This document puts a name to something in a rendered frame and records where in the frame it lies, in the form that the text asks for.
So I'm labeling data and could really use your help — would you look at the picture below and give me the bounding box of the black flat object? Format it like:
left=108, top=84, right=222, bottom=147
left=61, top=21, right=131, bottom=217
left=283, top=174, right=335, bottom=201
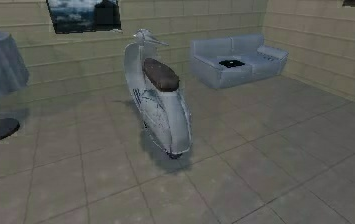
left=218, top=58, right=246, bottom=69

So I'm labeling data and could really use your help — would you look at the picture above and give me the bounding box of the white motor scooter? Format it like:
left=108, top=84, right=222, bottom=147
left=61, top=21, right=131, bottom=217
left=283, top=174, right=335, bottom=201
left=123, top=28, right=193, bottom=160

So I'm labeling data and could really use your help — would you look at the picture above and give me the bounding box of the round table with grey cloth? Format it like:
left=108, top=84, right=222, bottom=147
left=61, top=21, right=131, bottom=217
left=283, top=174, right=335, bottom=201
left=0, top=30, right=31, bottom=144

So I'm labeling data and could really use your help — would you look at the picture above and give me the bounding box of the framed cloudy landscape picture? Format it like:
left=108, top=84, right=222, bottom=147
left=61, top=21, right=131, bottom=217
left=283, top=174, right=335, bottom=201
left=45, top=0, right=123, bottom=35

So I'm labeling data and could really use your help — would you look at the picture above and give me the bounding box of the pale blue sofa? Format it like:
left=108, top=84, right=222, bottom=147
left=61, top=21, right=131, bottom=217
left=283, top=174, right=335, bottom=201
left=189, top=33, right=290, bottom=90

